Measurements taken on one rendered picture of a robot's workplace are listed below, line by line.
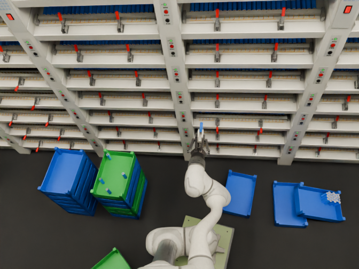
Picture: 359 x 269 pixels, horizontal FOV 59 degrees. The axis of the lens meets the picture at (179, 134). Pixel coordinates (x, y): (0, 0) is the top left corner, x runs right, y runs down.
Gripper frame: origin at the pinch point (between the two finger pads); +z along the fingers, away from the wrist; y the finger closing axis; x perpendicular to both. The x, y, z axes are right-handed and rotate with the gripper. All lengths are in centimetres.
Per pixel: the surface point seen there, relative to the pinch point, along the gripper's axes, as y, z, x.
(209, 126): -3.9, 16.4, 7.9
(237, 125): -21.6, 17.4, 7.4
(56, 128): 109, 24, 24
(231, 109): -17.2, 11.9, -10.5
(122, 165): 51, -6, 25
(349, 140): -94, 25, 24
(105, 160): 62, -4, 24
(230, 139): -18.0, 22.9, 25.1
